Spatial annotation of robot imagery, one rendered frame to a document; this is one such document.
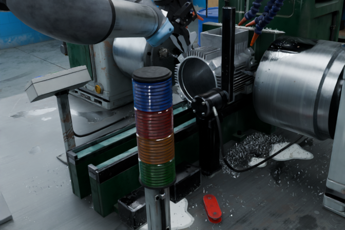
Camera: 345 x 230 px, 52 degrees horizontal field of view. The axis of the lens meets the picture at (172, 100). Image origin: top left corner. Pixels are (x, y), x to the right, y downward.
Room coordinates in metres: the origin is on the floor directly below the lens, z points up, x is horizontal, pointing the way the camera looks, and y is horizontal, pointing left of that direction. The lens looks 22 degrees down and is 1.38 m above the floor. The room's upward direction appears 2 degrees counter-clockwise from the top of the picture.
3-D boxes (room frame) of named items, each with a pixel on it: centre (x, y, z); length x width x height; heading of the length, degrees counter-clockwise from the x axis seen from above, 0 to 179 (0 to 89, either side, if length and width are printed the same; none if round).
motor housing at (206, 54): (1.09, -0.14, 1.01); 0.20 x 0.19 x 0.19; 135
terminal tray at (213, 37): (1.12, -0.17, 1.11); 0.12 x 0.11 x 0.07; 135
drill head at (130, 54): (1.35, 0.10, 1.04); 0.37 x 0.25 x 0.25; 44
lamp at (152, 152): (0.51, 0.03, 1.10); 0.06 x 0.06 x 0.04
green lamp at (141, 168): (0.51, 0.03, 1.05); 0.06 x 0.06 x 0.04
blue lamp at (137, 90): (0.51, 0.03, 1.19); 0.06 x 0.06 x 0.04
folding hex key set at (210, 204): (0.69, -0.09, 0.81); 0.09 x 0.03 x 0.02; 7
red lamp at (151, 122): (0.51, 0.03, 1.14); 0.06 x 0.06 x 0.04
